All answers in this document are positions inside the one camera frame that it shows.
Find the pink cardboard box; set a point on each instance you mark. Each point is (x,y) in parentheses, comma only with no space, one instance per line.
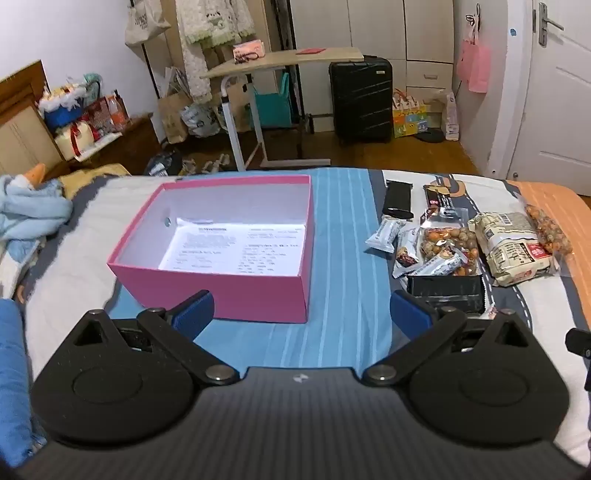
(231,290)

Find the pink pouch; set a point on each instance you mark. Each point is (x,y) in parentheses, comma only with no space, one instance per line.
(249,51)

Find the white fuzzy hanging garment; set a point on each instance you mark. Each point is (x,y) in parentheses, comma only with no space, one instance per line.
(207,27)

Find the yellow pillow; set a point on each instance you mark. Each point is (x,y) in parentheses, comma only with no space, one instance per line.
(92,177)

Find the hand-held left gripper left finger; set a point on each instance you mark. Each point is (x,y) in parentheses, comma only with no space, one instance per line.
(196,308)

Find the dark cookie print snack packet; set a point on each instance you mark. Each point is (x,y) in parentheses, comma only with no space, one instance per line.
(445,198)

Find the white wardrobe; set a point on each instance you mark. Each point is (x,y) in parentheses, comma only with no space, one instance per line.
(369,27)

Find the printed paper sheet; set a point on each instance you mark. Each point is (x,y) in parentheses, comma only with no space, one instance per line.
(240,249)

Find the pink gift bags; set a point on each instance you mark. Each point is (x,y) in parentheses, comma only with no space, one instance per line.
(475,64)

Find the waste bin with black liner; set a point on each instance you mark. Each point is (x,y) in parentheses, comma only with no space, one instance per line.
(164,164)

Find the red card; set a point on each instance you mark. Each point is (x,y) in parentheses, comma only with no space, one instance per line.
(310,51)

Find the clear bag of coated nuts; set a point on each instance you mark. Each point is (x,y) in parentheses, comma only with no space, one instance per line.
(549,233)
(445,240)

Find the light blue plush toy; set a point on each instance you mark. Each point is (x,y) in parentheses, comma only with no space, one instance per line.
(32,207)

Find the white slippers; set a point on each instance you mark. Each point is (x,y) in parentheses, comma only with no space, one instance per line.
(207,164)

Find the brown paper bag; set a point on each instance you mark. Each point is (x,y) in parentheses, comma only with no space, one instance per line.
(173,117)

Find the cream noodle packet red label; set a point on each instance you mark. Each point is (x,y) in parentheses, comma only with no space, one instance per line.
(512,247)

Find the wooden overbed table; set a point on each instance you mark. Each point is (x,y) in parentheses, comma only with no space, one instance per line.
(286,60)

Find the white door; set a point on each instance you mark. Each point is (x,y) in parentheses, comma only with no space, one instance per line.
(554,115)

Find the black suitcase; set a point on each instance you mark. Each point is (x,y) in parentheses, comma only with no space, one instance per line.
(361,99)

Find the colourful gift bag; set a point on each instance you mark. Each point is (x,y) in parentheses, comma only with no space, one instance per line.
(411,117)

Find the white plastic bag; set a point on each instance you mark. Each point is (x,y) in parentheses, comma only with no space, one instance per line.
(199,121)

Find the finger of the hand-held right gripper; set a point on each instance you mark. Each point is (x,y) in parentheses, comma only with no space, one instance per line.
(579,342)

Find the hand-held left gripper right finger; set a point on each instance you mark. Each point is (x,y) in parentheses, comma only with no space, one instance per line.
(408,309)

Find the wooden nightstand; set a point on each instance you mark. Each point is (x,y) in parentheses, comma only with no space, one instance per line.
(115,143)

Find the white snack bar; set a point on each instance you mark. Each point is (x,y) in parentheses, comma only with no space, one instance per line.
(443,264)
(385,233)
(407,251)

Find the teal bag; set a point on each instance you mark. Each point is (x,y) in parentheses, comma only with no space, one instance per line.
(273,108)

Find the black round floor item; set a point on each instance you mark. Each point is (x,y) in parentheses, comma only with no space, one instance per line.
(430,136)

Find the black rectangular snack box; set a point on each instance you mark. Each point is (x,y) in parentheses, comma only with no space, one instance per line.
(450,290)

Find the blue cloth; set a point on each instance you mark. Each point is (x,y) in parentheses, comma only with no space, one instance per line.
(14,383)

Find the plain black snack packet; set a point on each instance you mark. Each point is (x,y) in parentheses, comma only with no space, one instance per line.
(399,198)

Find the canvas tote bag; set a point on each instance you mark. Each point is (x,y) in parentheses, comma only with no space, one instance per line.
(145,21)

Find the tall white packet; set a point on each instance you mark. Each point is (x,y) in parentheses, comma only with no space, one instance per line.
(451,117)

